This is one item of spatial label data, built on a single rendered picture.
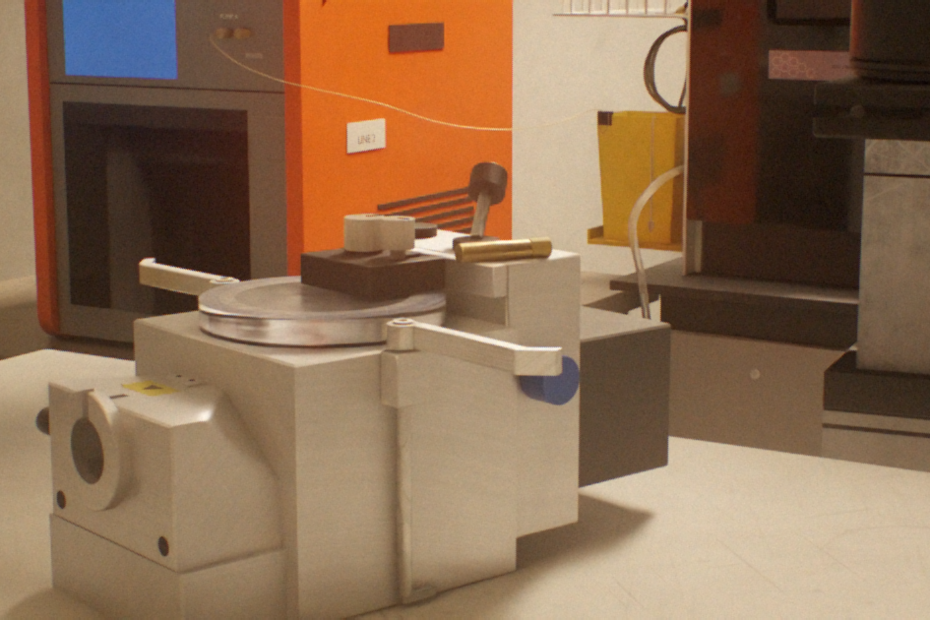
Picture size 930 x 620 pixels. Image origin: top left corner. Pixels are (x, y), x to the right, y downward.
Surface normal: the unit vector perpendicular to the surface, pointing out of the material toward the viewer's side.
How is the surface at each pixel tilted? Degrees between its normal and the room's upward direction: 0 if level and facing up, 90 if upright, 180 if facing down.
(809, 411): 90
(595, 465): 90
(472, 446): 90
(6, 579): 0
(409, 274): 90
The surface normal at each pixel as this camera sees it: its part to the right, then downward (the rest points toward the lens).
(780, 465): 0.00, -0.98
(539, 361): -0.08, 0.18
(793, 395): -0.51, 0.16
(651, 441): 0.65, 0.15
